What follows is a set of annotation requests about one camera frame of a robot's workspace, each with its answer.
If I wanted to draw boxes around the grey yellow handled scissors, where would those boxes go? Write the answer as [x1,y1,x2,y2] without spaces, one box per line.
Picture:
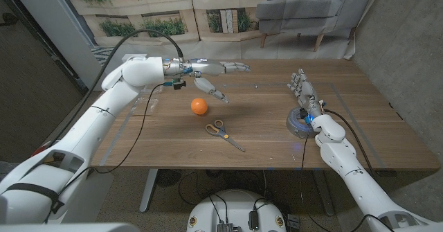
[205,119,246,153]

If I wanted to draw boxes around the orange fruit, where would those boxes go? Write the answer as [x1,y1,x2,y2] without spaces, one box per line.
[190,98,209,116]

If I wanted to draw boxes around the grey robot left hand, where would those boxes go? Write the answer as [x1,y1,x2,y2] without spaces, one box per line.
[162,57,251,104]

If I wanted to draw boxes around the white power strip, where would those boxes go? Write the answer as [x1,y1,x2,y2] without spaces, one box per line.
[121,53,148,61]

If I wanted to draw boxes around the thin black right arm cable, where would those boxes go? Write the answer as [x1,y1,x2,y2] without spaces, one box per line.
[299,134,333,232]

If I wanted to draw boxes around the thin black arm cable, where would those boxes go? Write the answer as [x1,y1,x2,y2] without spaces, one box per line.
[57,82,168,195]
[299,134,333,232]

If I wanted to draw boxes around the printed patio backdrop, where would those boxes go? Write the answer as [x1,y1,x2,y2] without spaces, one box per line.
[62,0,377,60]

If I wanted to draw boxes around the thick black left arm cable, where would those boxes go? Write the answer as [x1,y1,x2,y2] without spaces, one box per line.
[44,28,185,150]

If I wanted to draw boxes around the grey blue tape roll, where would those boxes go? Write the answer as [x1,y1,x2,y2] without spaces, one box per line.
[286,107,318,139]

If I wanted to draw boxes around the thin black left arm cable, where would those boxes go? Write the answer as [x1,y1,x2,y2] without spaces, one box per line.
[57,82,168,195]

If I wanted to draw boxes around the grey table leg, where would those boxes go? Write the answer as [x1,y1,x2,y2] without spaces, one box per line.
[139,168,159,213]
[313,169,335,216]

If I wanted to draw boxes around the clear plastic clamshell container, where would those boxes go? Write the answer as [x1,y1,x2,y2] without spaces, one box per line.
[131,84,163,116]

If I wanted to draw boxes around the black adapter on torso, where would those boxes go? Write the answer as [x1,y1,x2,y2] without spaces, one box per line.
[248,210,260,231]

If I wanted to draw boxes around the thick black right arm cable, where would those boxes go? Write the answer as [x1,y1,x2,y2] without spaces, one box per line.
[323,108,377,177]

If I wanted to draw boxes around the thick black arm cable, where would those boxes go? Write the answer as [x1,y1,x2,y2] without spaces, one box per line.
[44,28,185,150]
[323,108,377,177]

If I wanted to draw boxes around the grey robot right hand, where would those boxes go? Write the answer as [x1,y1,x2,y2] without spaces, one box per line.
[287,69,326,117]

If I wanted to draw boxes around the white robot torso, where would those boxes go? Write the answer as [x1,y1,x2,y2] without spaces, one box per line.
[186,189,287,232]

